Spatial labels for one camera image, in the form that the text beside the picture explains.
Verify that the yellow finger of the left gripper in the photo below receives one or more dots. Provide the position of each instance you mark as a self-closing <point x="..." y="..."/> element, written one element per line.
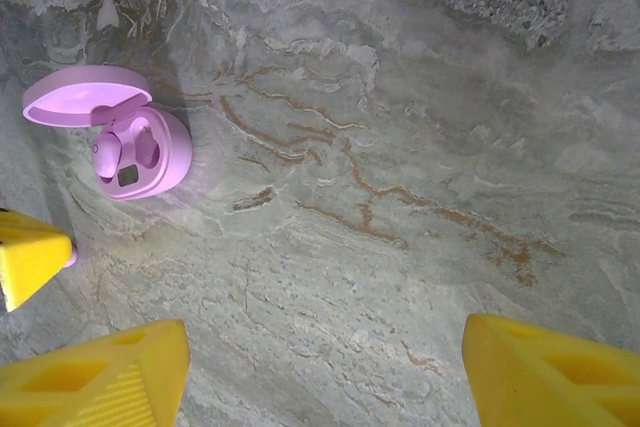
<point x="30" y="257"/>

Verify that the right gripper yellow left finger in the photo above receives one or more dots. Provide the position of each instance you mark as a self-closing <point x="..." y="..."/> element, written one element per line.
<point x="100" y="387"/>

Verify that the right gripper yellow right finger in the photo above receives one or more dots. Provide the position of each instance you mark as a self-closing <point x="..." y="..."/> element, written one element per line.
<point x="560" y="387"/>

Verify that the purple earbud charging case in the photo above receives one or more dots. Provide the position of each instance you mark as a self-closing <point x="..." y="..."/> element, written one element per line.
<point x="165" y="157"/>

